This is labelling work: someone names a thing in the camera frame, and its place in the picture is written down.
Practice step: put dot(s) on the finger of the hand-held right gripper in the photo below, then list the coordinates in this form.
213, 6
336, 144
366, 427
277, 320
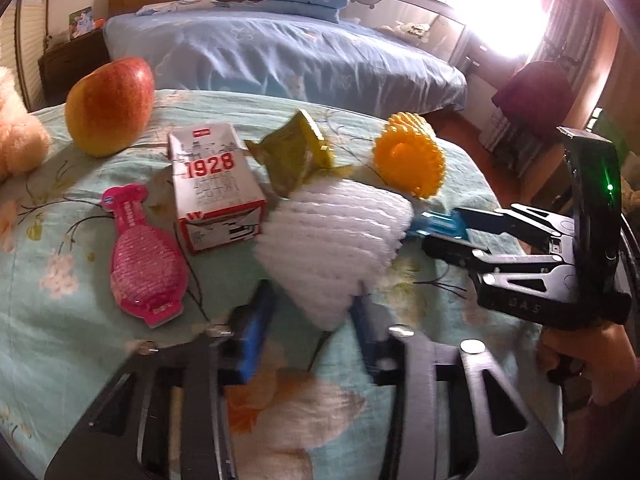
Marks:
485, 220
490, 262

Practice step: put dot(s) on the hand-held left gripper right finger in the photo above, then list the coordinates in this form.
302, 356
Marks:
369, 332

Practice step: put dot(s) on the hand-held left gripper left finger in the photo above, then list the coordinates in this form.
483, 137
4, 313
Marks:
250, 332

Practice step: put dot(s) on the blue plastic piece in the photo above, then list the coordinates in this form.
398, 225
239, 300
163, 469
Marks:
435, 224

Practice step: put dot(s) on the white foam fruit net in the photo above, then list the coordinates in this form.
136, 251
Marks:
335, 245

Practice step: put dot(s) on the yellow spiky ball toy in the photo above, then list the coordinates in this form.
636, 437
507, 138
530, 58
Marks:
410, 155

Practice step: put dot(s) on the pink pouch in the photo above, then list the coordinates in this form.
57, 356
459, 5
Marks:
145, 260

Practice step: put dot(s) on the white red milk carton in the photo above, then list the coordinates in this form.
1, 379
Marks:
210, 185

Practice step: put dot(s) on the green yellow wrapper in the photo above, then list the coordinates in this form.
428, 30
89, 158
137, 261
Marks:
295, 150

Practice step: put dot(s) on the person's right forearm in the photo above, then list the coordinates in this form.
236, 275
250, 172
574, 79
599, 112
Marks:
610, 440

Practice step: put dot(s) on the person's right hand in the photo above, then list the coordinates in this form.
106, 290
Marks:
595, 360

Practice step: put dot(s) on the dark red coat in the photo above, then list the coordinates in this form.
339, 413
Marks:
535, 95

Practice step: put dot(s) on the green floral tablecloth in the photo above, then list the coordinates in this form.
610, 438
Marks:
75, 310

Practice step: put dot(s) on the bright window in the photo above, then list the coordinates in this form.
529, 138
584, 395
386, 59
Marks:
495, 5

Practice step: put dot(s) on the grey curtain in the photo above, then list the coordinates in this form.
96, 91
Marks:
570, 15

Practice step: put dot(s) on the bed with blue sheet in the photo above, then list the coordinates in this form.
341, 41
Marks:
275, 60

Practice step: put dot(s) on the red yellow apple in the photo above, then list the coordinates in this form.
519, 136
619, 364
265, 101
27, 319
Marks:
110, 107

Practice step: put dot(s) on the folded blue quilt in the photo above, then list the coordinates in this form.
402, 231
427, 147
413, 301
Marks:
305, 0

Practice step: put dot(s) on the beige teddy bear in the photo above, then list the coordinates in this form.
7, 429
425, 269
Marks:
20, 130

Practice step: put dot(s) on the wooden nightstand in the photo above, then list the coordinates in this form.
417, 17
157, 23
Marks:
70, 67

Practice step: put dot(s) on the white blue printed pillow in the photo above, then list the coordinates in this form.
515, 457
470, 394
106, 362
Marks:
165, 8

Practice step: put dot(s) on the cream sliding wardrobe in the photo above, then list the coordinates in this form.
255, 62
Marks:
20, 25

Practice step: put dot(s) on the grey bed guard rail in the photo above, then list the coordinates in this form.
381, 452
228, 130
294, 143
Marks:
400, 5

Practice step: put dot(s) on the photo frame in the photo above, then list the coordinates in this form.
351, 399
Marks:
81, 22

